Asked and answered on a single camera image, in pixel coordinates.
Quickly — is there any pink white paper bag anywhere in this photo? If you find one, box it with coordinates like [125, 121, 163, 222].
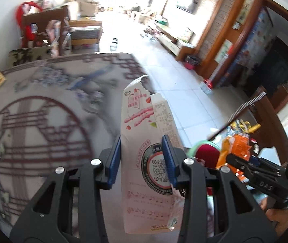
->
[120, 75, 184, 234]

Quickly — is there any orange snack bag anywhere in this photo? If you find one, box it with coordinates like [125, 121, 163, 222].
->
[216, 119, 261, 182]

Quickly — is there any person right hand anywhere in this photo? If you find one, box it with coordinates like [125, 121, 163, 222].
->
[260, 197, 288, 237]

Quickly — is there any wooden chair right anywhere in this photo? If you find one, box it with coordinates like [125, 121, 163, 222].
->
[207, 85, 288, 167]

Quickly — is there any broom and dustpan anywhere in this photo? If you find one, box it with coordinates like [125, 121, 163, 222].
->
[200, 64, 221, 94]

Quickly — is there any red floor waste basket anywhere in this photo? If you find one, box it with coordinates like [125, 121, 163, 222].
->
[184, 55, 202, 70]

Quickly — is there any floral seat cushion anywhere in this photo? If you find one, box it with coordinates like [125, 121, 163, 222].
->
[8, 47, 51, 68]

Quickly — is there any tv cabinet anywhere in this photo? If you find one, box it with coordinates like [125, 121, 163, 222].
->
[148, 21, 195, 62]

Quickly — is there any small black stool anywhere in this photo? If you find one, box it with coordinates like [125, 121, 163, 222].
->
[110, 38, 118, 52]

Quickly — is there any red bag on chair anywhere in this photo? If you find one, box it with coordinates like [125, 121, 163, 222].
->
[15, 1, 43, 48]

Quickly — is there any dark wooden chair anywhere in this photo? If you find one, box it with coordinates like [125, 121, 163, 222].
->
[25, 5, 69, 56]

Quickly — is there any wall mounted television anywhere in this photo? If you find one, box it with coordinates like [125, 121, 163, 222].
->
[176, 0, 200, 14]

